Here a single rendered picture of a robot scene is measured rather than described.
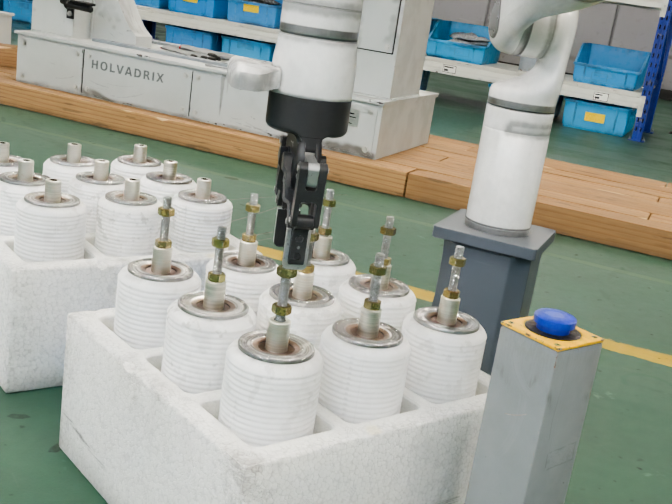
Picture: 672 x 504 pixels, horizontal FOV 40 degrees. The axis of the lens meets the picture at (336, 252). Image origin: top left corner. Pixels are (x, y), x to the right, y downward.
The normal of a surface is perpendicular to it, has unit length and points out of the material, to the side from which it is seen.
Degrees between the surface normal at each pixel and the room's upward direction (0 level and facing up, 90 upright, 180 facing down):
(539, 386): 90
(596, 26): 90
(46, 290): 90
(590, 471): 0
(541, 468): 90
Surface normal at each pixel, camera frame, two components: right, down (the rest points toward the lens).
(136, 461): -0.78, 0.07
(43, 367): 0.58, 0.31
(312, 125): 0.14, 0.29
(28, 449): 0.14, -0.95
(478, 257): -0.40, 0.20
